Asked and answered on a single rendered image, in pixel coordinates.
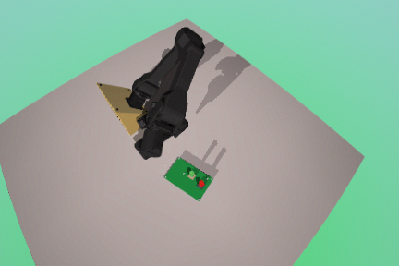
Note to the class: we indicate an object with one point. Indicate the green circuit board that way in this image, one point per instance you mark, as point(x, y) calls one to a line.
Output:
point(188, 178)

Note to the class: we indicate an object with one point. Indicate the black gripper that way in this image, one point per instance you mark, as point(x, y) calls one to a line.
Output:
point(183, 126)

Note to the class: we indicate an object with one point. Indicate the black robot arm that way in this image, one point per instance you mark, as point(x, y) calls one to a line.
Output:
point(172, 106)

